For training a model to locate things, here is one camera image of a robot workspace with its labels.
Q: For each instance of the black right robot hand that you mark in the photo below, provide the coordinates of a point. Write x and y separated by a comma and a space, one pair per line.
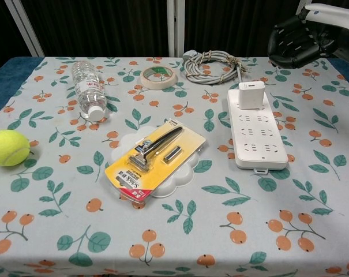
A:
295, 43

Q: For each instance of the white plug adapter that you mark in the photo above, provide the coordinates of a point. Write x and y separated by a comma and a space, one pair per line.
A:
250, 96

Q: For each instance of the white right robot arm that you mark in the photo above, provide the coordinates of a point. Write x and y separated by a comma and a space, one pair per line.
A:
347, 43

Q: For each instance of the white power strip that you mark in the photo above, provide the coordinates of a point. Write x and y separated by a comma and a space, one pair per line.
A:
259, 144

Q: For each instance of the beige masking tape roll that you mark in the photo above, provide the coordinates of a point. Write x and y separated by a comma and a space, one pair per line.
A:
146, 82

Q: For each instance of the white flower-shaped plate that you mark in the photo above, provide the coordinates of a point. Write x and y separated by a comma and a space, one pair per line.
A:
183, 176

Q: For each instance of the black pleated curtain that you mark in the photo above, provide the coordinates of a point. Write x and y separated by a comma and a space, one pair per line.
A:
105, 26

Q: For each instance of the yellow razor blister pack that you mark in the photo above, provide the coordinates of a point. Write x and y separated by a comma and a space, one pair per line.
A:
139, 170

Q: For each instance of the clear plastic water bottle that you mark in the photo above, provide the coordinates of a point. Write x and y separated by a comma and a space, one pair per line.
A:
89, 89

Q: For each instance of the floral print tablecloth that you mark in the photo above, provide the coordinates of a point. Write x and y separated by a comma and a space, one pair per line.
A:
174, 231

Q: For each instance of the blue table cover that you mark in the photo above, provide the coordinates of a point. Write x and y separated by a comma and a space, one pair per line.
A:
7, 75

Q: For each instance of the yellow tennis ball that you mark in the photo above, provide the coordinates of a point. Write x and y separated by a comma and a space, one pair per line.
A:
8, 147

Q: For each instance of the white upright frame post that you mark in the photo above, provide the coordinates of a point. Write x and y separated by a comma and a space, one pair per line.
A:
174, 29

